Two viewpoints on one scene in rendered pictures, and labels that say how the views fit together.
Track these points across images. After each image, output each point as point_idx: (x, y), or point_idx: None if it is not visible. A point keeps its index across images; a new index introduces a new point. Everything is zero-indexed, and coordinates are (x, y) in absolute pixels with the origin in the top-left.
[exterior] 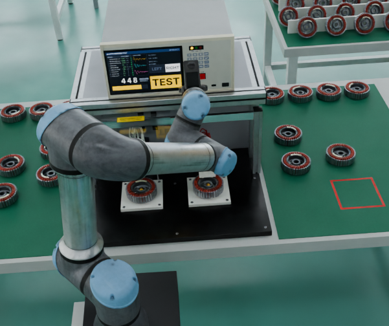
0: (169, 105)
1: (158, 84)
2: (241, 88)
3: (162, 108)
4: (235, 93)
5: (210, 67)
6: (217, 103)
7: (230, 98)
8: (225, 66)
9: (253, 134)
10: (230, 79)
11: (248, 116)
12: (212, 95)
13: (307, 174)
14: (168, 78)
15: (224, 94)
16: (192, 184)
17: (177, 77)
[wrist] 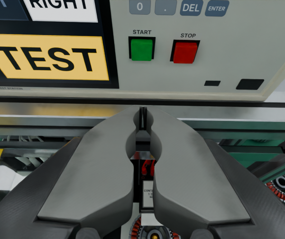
0: (71, 128)
1: (23, 65)
2: (282, 96)
3: (52, 132)
4: (271, 114)
5: (227, 17)
6: (208, 132)
7: (253, 127)
8: None
9: (256, 176)
10: (274, 72)
11: (271, 158)
12: (202, 114)
13: None
14: (55, 49)
15: (240, 113)
16: (129, 221)
17: (87, 47)
